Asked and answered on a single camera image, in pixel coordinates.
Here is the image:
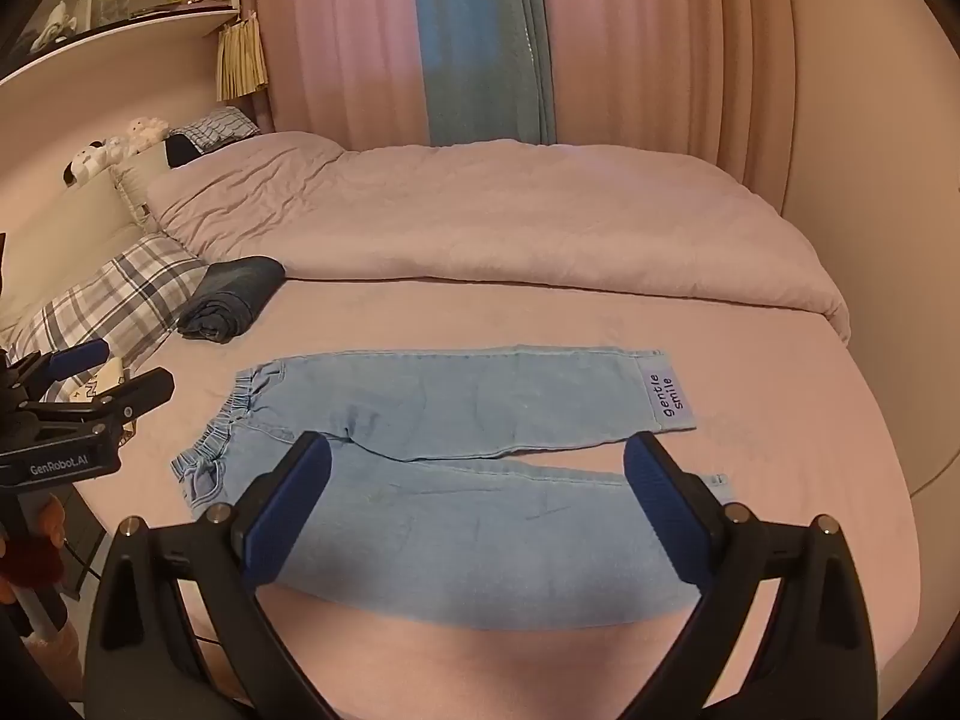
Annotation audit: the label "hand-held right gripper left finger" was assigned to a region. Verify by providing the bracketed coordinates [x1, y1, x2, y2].
[81, 431, 353, 720]

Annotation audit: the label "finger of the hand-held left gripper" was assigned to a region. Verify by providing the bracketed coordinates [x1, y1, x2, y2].
[0, 340, 111, 402]
[19, 367, 176, 440]

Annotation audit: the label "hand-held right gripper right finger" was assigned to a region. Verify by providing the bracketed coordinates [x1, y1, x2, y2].
[622, 431, 878, 720]

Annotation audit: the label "light blue denim pants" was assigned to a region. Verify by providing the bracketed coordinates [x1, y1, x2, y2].
[171, 345, 732, 631]

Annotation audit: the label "person's left hand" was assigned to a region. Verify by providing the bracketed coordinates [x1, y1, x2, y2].
[30, 493, 70, 545]

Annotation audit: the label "grey plaid pillow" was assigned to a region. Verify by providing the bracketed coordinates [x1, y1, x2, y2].
[9, 232, 211, 395]

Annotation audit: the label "folded dark denim jeans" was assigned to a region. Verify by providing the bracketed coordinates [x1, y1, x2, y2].
[177, 256, 287, 344]

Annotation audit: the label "bed with pink sheet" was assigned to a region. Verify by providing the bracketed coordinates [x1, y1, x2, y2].
[71, 276, 925, 720]

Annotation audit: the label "white pillow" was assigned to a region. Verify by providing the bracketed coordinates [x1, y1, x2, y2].
[111, 141, 172, 230]

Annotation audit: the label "black and white plush toy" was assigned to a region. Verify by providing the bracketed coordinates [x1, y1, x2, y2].
[62, 137, 115, 188]

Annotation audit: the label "white fluffy plush toy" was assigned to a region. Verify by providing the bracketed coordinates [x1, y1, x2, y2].
[120, 116, 171, 158]

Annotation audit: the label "small checkered pillow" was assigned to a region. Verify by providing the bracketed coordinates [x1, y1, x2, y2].
[169, 106, 260, 152]

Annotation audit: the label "pink duvet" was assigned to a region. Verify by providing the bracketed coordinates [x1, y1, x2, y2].
[145, 131, 852, 346]

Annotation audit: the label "plush toy on shelf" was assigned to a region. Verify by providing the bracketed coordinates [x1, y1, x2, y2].
[31, 2, 78, 47]

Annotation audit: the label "yellow fringed hanging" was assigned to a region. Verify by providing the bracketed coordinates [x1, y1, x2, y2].
[217, 10, 269, 103]

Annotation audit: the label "pink curtain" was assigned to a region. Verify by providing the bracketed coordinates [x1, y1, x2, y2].
[255, 0, 434, 152]
[540, 0, 797, 175]

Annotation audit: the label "blue curtain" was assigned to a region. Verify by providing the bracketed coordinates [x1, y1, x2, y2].
[410, 0, 558, 146]

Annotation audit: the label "black cable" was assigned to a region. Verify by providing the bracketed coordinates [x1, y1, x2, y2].
[63, 534, 104, 580]

